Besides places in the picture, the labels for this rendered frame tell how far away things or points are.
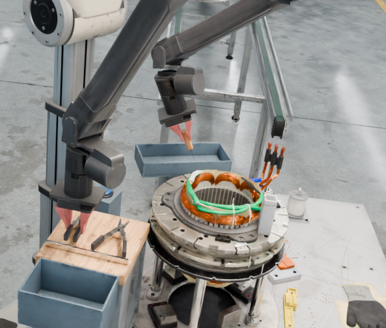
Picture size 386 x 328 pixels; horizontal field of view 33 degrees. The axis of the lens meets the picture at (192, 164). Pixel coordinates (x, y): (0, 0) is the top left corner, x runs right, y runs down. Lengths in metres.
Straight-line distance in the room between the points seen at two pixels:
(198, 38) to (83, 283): 0.64
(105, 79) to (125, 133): 3.00
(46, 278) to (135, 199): 2.16
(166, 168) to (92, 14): 0.45
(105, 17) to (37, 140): 2.48
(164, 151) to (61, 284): 0.60
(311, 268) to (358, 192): 2.10
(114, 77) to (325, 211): 1.20
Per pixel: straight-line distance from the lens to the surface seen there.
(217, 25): 1.58
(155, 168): 1.73
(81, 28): 1.58
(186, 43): 1.63
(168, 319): 1.60
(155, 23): 1.11
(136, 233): 1.46
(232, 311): 1.59
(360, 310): 1.82
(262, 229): 1.46
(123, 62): 1.16
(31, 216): 3.36
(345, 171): 4.20
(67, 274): 1.37
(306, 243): 2.04
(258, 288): 1.62
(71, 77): 1.68
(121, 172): 1.27
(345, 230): 2.15
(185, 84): 1.63
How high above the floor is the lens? 1.92
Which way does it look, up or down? 29 degrees down
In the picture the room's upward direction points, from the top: 8 degrees clockwise
